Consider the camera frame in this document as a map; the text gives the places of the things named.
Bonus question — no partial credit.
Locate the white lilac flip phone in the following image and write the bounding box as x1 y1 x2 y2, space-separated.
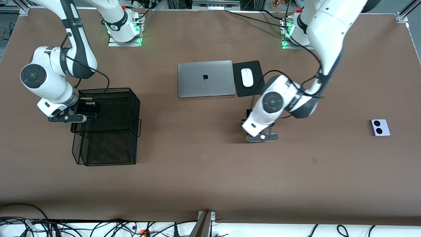
370 119 391 137

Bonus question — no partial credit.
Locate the aluminium frame profile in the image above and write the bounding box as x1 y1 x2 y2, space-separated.
396 0 421 65
0 5 30 15

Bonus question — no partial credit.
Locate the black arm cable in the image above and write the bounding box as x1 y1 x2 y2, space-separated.
250 0 324 119
60 20 111 101

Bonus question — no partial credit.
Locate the black flip phone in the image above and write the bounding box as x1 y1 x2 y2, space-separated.
81 103 100 121

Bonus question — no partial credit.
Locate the black cable across table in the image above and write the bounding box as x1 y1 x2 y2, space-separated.
225 9 291 30

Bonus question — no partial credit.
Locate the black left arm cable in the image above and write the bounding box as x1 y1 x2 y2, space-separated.
250 0 324 119

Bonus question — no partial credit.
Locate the black looped floor cable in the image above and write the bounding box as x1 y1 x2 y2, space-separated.
0 203 50 227

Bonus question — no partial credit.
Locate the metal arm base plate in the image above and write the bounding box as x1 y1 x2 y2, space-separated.
108 33 142 47
282 38 317 50

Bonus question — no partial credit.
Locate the white computer mouse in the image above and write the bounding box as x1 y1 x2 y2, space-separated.
241 68 254 88

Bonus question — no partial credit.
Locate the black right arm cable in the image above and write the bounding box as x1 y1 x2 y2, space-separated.
60 20 111 101

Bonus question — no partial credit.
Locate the grey box with white plugs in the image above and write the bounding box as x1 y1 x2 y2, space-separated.
192 0 240 10

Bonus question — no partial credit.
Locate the silver laptop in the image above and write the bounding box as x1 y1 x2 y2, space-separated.
178 60 236 98

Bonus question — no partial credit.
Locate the black mouse pad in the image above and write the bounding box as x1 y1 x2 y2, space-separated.
232 60 267 97

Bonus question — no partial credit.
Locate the grey metal mounting bracket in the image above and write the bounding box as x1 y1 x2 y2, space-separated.
189 211 216 237

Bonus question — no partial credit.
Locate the black mesh two-tier organizer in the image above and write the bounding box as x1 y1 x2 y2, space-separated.
70 87 142 167

